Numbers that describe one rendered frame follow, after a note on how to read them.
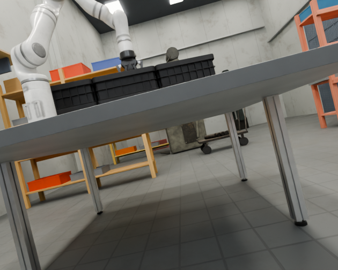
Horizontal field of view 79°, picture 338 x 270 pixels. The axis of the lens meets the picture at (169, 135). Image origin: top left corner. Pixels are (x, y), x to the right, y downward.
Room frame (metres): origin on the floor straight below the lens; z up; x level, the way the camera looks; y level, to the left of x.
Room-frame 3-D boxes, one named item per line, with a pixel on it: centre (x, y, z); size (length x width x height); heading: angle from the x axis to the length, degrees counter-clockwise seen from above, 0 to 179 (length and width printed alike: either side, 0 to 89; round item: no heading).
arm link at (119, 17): (1.04, 0.10, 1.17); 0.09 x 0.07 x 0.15; 18
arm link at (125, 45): (1.07, 0.11, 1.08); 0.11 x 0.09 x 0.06; 6
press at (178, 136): (6.36, -0.38, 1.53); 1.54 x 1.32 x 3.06; 87
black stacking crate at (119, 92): (1.16, 0.16, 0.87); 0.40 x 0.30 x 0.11; 7
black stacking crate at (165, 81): (1.19, -0.14, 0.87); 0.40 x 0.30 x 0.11; 7
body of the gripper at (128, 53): (1.05, 0.11, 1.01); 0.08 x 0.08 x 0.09
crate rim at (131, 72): (1.16, 0.16, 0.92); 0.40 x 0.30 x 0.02; 7
